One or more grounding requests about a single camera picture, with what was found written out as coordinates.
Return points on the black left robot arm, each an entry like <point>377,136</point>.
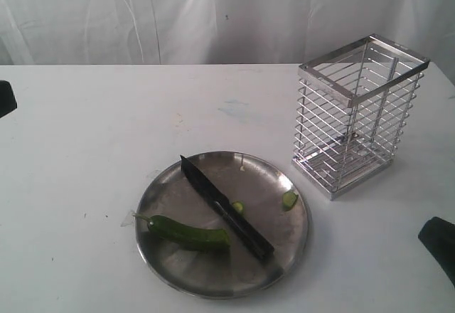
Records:
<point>8,101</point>

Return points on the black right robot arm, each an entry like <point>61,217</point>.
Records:
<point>437,236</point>

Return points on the green chili pepper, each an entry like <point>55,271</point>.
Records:
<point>189,237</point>

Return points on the black handled kitchen knife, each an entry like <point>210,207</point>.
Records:
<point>252,239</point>

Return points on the yellow-green fruit piece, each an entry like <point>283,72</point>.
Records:
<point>239,207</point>

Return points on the round steel plate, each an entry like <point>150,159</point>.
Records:
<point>262,190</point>

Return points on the chrome wire utensil holder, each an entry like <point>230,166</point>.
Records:
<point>353,105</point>

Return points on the white backdrop curtain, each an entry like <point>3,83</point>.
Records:
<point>37,32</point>

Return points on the green vegetable piece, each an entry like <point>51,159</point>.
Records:
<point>289,200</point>

